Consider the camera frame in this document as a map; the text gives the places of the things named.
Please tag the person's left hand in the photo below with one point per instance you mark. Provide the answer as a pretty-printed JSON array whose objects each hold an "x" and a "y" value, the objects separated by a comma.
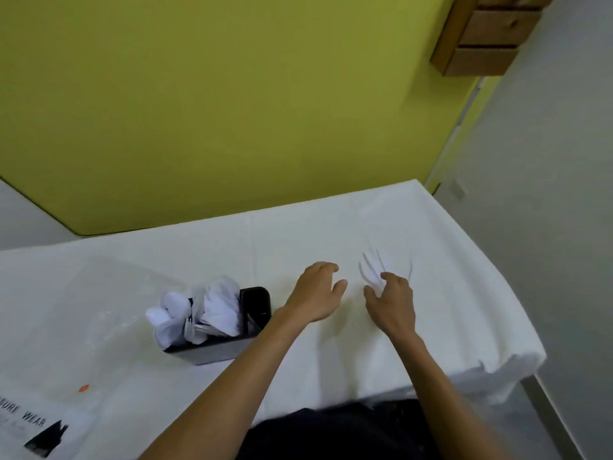
[{"x": 311, "y": 296}]

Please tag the person's right hand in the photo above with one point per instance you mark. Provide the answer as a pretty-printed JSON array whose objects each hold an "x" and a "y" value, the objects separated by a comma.
[{"x": 395, "y": 308}]

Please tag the person's right thumb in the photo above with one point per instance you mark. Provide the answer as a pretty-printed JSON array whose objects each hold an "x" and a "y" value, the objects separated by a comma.
[{"x": 369, "y": 296}]

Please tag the person's left thumb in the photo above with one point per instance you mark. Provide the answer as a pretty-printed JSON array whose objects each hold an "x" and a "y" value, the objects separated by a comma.
[{"x": 339, "y": 289}]

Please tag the person's left forearm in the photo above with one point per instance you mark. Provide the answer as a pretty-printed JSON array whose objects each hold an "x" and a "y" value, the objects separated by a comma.
[{"x": 230, "y": 392}]

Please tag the person's right forearm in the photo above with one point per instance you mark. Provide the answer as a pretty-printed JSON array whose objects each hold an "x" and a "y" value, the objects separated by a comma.
[{"x": 445, "y": 402}]

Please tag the white plastic fork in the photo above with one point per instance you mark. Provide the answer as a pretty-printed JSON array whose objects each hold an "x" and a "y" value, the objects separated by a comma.
[
  {"x": 380, "y": 260},
  {"x": 411, "y": 272},
  {"x": 369, "y": 275}
]

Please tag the white tablecloth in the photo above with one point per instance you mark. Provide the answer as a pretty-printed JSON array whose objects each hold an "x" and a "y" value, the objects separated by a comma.
[{"x": 297, "y": 234}]

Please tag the bunch of white plastic forks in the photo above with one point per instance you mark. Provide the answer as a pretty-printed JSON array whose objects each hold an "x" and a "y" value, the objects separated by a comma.
[{"x": 220, "y": 306}]

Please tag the black cutlery holder box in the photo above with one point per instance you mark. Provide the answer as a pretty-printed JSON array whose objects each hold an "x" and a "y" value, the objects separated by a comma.
[{"x": 225, "y": 349}]

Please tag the person's black clothing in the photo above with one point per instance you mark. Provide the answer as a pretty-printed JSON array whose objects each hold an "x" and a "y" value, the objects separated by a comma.
[{"x": 345, "y": 431}]

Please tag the bunch of white plastic spoons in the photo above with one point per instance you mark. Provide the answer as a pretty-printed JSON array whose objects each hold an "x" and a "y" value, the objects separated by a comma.
[{"x": 170, "y": 313}]

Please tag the clear plastic bag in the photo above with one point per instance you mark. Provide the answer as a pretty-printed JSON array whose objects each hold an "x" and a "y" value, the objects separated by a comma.
[{"x": 72, "y": 330}]

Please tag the wooden drawer cabinet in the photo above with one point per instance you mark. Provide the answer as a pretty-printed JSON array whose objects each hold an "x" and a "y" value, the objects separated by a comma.
[{"x": 483, "y": 38}]

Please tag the printed paper label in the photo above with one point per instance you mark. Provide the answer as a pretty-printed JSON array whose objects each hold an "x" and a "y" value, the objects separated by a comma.
[{"x": 43, "y": 431}]

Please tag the grey metal table frame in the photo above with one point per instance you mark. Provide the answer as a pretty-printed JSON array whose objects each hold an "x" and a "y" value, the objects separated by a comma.
[{"x": 550, "y": 416}]

